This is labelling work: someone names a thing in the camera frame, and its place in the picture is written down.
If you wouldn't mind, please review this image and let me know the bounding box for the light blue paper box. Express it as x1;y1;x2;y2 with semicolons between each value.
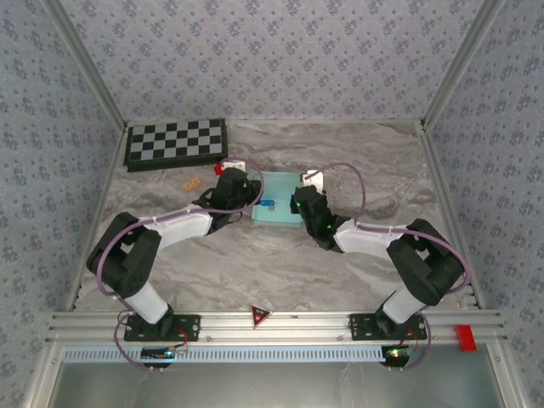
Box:
250;170;306;230

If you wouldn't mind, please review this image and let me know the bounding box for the black grey chessboard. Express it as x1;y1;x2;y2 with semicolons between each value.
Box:
122;117;229;173

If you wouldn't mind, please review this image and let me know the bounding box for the red triangle sign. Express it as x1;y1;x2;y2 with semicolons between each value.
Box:
250;303;274;328

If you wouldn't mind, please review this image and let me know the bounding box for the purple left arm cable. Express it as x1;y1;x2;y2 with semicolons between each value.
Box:
98;157;265;373

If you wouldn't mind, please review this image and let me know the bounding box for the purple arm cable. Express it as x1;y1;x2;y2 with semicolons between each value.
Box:
308;162;473;371
98;157;265;373

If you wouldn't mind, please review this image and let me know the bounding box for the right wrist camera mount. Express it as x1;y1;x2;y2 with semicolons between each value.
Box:
300;169;325;191

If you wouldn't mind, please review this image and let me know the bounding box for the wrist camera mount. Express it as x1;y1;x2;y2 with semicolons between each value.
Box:
300;169;325;191
220;156;249;172

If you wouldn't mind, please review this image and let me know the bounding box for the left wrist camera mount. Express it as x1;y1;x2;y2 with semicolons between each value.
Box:
220;156;249;172

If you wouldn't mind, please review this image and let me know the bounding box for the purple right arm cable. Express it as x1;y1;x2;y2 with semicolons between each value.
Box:
308;162;473;371

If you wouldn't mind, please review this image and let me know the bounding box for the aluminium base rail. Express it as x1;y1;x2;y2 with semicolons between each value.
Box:
46;309;509;343

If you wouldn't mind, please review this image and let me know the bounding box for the aluminium side rail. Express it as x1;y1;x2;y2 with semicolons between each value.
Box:
418;122;485;309
65;122;131;312

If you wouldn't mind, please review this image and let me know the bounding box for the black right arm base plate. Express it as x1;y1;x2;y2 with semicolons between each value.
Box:
348;313;428;341

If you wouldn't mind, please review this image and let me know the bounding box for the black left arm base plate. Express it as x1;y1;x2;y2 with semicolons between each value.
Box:
123;313;201;343

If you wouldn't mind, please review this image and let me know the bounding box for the white slotted cable duct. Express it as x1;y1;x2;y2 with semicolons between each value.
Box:
62;344;394;363

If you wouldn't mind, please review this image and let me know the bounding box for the aluminium frame post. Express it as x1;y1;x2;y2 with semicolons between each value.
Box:
420;0;507;128
42;0;128;128

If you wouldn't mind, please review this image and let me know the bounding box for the red brick on rail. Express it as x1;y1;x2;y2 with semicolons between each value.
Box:
453;325;479;353

